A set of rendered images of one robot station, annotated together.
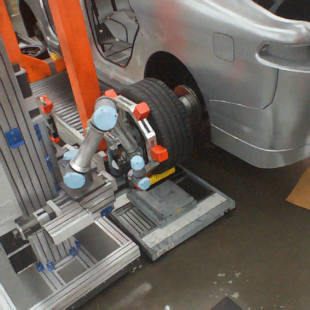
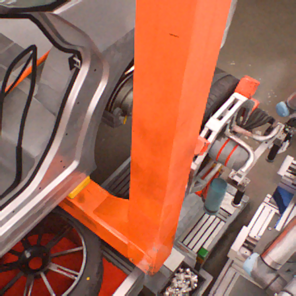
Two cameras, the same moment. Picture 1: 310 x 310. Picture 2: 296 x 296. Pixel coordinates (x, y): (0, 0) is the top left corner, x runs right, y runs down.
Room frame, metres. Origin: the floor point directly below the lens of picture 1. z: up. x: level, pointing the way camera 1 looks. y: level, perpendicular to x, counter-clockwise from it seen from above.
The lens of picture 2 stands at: (3.31, 1.23, 2.61)
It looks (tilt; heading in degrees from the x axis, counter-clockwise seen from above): 54 degrees down; 244
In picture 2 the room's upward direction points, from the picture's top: 5 degrees clockwise
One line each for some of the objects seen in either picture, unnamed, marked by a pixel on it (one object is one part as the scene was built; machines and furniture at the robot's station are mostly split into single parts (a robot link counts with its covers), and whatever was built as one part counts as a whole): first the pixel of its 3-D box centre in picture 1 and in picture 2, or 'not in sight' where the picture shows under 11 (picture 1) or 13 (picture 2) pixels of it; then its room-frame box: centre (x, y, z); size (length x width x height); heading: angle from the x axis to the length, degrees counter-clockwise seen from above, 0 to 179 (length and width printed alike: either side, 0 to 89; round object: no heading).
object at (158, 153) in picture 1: (158, 153); (248, 108); (2.14, -0.01, 0.85); 0.09 x 0.08 x 0.07; 31
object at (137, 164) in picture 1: (137, 165); not in sight; (1.91, 0.12, 0.95); 0.11 x 0.08 x 0.11; 3
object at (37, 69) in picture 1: (45, 60); not in sight; (4.72, 1.15, 0.69); 0.52 x 0.17 x 0.35; 121
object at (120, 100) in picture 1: (131, 135); (217, 145); (2.41, 0.16, 0.85); 0.54 x 0.07 x 0.54; 31
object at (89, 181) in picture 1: (80, 176); not in sight; (2.00, 0.49, 0.87); 0.15 x 0.15 x 0.10
